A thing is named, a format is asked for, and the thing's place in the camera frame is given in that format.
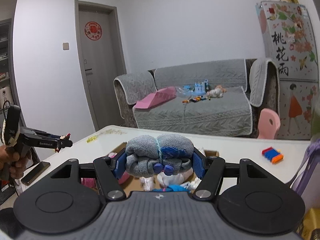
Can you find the red door decoration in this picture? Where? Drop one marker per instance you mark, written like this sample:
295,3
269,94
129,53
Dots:
93,30

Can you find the white sock bundle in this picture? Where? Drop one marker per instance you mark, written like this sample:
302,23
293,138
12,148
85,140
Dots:
147,183

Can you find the yellow package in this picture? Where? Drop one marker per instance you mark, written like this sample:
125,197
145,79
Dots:
309,229

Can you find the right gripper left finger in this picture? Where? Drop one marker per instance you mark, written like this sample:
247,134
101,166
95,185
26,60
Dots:
108,171

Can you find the purple bag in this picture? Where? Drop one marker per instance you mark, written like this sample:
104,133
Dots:
306,180

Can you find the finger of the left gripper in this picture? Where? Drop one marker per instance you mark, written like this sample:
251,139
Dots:
63,144
51,137

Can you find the grey door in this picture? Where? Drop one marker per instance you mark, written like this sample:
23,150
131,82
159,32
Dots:
100,61

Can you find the plush toy on sofa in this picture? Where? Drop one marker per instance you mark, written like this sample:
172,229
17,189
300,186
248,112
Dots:
217,92

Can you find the blue toy castle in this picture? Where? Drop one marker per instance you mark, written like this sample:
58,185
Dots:
201,88

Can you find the pink plastic chair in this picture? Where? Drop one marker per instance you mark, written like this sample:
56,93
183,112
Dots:
268,124

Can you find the decorated refrigerator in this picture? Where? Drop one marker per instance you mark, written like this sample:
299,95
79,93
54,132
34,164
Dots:
289,41

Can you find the grey blue sock bundle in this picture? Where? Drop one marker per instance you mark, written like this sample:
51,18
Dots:
168,153

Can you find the small coloured block strip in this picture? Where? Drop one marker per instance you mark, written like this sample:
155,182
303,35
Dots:
272,155

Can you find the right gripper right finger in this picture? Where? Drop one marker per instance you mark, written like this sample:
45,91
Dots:
210,171

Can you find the magenta fluffy sock bundle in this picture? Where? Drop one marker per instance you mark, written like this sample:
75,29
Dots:
90,182

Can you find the cartoon mouse white sock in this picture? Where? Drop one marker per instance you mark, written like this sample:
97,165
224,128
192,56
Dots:
65,137

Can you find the grey covered sofa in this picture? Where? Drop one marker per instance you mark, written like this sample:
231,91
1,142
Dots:
251,85

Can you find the person left hand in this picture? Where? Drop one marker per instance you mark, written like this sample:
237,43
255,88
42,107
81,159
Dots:
17,164

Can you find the black smartphone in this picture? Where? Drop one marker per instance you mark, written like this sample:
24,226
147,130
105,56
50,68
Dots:
35,173

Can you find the wall light switch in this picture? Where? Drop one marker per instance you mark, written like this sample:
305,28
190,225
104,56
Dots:
65,46

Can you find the brown cardboard box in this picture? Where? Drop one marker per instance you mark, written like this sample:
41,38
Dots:
188,179

